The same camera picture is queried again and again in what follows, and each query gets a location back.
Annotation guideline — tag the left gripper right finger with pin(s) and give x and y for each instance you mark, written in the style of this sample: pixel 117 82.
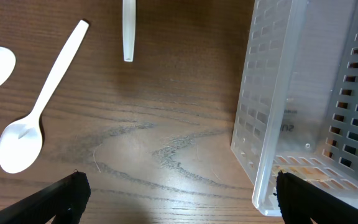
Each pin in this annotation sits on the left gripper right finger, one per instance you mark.
pixel 302 203

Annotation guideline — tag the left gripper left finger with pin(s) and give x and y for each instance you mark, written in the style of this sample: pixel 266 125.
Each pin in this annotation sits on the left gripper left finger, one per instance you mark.
pixel 62 202

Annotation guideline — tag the white spoon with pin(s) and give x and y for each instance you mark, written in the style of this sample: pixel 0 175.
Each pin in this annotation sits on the white spoon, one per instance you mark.
pixel 21 141
pixel 128 28

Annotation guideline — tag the clear perforated plastic basket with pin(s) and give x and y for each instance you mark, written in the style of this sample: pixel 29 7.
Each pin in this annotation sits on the clear perforated plastic basket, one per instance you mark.
pixel 298 103

